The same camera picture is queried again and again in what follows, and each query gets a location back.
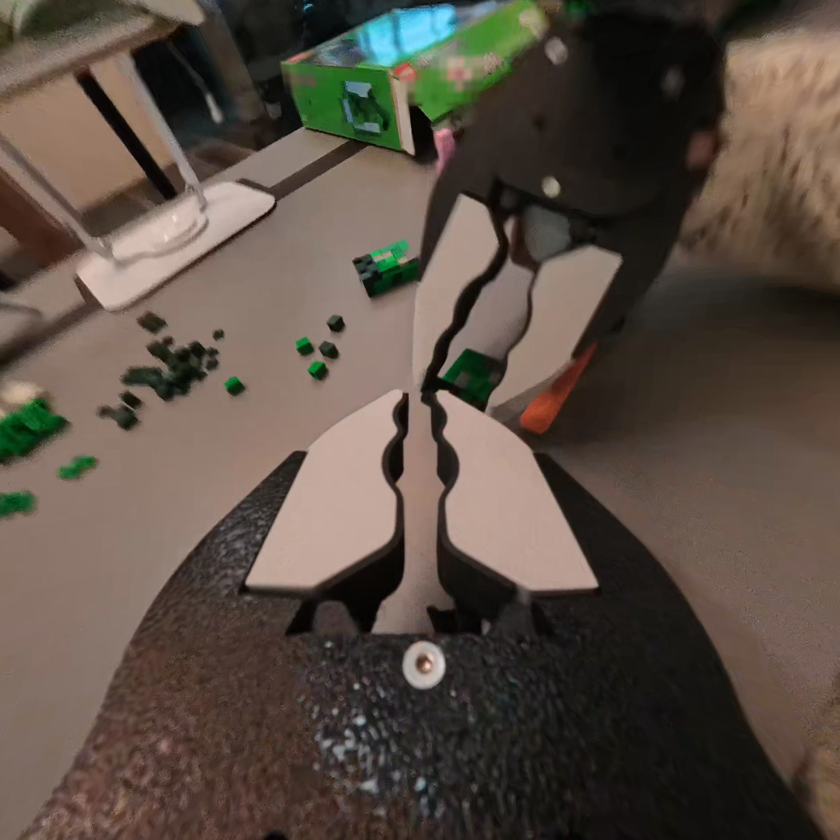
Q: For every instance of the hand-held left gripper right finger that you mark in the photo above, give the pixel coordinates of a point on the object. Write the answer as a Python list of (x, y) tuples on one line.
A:
[(512, 525)]

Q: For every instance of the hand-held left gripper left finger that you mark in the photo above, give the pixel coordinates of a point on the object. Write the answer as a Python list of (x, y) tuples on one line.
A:
[(328, 518)]

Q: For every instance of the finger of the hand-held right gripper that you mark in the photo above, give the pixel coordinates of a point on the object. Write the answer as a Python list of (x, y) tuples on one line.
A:
[(446, 262), (571, 295)]

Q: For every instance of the green and grey lego panel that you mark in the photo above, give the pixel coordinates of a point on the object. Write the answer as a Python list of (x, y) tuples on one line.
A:
[(472, 377)]

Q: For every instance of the person's right forearm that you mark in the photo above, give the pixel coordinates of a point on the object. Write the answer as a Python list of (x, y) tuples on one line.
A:
[(774, 164)]

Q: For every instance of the green and black lego block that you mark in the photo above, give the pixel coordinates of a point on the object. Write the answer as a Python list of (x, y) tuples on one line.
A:
[(387, 269)]

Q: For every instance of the dark green lego brick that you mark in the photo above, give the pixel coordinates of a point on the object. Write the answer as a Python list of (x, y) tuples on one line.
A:
[(329, 349), (336, 323)]

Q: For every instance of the bright green lego brick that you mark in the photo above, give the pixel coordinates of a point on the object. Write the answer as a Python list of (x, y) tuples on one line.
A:
[(304, 346), (318, 370), (234, 385)]

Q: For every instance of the green toy set box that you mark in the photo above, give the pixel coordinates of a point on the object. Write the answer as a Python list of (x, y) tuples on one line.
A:
[(341, 105)]

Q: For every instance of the pile of dark green lego pieces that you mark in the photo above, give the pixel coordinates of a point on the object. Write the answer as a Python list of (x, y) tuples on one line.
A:
[(170, 374)]

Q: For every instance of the small green lego lattice piece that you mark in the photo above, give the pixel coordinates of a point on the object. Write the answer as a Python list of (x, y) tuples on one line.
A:
[(77, 467)]

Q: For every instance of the small dark green lego plate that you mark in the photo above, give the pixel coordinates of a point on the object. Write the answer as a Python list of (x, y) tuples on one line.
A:
[(151, 321)]

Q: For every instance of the large green lego lattice piece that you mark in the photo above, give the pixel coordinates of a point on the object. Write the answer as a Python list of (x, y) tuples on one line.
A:
[(16, 504)]

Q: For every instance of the pile of bright green lego pieces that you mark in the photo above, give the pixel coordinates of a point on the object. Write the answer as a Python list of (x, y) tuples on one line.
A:
[(29, 426)]

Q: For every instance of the orange brick separator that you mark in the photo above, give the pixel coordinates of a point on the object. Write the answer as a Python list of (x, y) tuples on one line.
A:
[(558, 394)]

